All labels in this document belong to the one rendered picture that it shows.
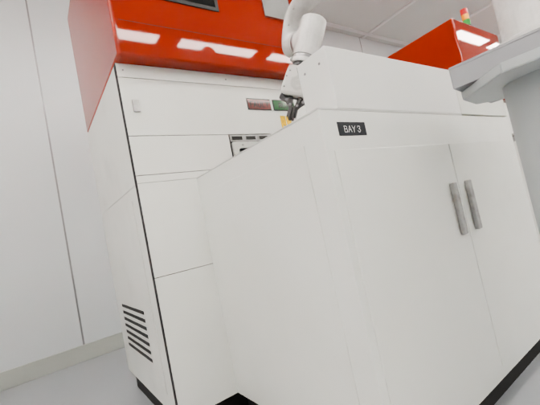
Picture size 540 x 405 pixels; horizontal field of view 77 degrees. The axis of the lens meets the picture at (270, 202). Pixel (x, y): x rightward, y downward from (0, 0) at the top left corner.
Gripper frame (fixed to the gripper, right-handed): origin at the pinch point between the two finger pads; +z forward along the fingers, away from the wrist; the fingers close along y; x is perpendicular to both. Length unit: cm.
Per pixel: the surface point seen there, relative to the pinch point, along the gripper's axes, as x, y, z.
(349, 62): -32.5, 15.8, -5.2
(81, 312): 86, -120, 128
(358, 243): -40, 26, 33
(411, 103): -17.1, 33.1, -3.9
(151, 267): -11, -30, 58
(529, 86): -35, 52, -5
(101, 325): 94, -108, 136
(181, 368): -10, -14, 86
